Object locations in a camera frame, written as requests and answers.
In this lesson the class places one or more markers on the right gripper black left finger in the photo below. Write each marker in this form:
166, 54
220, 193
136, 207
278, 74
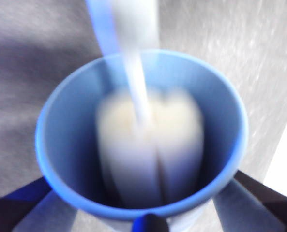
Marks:
24, 212

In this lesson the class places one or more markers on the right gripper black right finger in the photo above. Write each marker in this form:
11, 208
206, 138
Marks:
259, 210

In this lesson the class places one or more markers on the blue ribbed plastic cup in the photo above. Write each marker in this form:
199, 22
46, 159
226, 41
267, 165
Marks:
68, 135

